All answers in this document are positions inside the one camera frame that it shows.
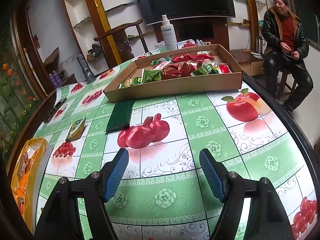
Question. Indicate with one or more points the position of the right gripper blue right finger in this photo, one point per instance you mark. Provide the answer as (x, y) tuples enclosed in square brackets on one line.
[(215, 174)]

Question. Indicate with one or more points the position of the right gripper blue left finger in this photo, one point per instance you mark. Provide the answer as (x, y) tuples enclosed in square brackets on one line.
[(114, 171)]

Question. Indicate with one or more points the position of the green fruit pattern tablecloth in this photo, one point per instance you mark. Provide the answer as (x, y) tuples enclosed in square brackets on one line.
[(164, 193)]

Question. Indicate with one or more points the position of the dark green snack packet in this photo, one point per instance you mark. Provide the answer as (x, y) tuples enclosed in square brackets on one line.
[(120, 116)]

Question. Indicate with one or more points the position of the green yellow snack packet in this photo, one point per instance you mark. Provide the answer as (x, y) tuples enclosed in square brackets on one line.
[(76, 129)]

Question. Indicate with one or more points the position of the yellow rimmed white tray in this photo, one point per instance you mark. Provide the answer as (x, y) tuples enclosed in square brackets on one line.
[(33, 155)]

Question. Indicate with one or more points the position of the black smartphone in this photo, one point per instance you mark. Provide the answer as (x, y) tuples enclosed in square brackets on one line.
[(54, 110)]

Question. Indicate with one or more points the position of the brown cardboard snack tray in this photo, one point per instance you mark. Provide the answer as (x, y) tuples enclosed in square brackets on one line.
[(178, 80)]

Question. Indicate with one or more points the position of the orange packet in tray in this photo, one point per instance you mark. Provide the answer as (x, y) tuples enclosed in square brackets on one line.
[(20, 191)]

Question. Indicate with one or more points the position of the grey metal flashlight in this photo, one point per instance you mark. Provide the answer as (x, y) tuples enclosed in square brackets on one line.
[(89, 76)]

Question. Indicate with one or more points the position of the green snack packet in box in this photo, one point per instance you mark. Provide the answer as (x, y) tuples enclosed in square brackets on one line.
[(151, 76)]

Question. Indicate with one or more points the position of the wooden stool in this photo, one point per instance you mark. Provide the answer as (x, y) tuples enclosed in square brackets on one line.
[(284, 89)]

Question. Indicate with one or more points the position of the purple bottles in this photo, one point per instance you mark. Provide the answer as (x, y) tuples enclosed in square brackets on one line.
[(55, 79)]

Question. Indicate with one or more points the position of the red snack packets pile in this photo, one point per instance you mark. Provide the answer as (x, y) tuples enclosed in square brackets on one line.
[(186, 65)]

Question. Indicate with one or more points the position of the wooden low tv cabinet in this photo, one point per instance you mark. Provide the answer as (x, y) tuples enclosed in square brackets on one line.
[(250, 64)]

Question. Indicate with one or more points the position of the dark wooden chair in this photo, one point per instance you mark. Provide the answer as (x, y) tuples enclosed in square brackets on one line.
[(116, 46)]

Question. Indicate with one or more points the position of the white spray bottle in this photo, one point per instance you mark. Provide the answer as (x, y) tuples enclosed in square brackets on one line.
[(168, 33)]

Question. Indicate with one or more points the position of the man in black jacket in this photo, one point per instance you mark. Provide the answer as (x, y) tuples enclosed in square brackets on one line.
[(287, 48)]

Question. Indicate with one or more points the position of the flower wall painting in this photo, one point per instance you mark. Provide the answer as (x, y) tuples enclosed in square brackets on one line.
[(18, 102)]

